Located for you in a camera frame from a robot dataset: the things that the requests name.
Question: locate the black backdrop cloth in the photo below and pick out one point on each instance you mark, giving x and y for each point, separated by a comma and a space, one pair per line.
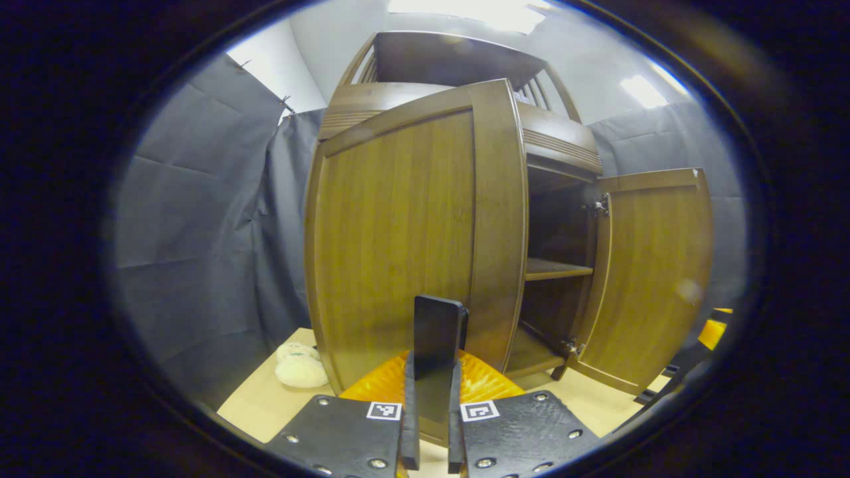
192, 219

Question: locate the small ceiling light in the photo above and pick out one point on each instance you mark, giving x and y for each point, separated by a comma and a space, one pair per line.
643, 91

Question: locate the large ceiling light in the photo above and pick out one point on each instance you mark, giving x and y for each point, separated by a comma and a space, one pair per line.
478, 10

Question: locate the wooden shoe cabinet door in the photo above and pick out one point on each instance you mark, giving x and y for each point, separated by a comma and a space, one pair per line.
398, 232
651, 279

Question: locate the cream plush toy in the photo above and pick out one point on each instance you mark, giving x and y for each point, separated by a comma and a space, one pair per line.
302, 372

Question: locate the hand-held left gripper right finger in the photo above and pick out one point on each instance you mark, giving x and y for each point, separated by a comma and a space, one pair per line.
524, 431

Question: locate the brown wooden shoe cabinet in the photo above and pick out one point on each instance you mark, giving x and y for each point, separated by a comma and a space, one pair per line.
564, 149

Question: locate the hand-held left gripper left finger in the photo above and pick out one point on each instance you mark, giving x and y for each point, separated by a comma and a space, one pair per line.
345, 438

